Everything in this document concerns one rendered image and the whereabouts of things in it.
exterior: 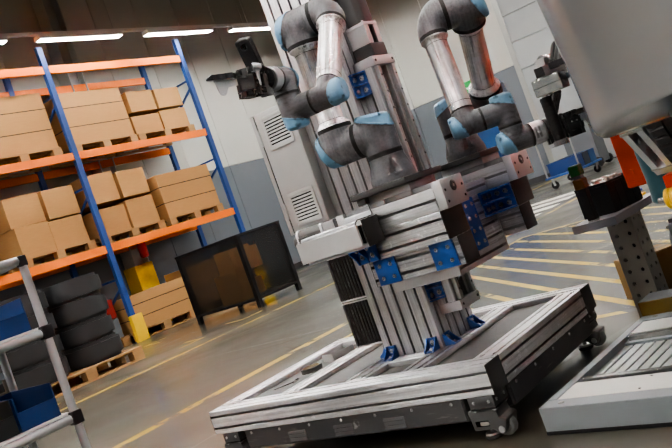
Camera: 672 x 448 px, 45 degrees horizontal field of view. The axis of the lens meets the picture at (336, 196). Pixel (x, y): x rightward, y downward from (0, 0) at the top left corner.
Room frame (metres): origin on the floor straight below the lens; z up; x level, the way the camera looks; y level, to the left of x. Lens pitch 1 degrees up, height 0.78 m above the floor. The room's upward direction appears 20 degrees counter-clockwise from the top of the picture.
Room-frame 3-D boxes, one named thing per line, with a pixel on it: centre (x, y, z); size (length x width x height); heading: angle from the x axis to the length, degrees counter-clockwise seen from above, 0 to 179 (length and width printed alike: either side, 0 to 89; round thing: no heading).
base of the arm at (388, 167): (2.60, -0.20, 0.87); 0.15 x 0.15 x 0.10
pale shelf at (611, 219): (3.02, -0.96, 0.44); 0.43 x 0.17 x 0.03; 138
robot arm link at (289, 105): (2.41, 0.02, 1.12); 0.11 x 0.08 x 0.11; 65
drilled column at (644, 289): (3.05, -0.98, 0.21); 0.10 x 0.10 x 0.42; 48
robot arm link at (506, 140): (2.59, -0.60, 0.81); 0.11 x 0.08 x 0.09; 93
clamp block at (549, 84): (2.33, -0.69, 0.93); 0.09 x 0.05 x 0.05; 48
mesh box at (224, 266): (10.90, 1.58, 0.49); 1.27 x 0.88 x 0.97; 51
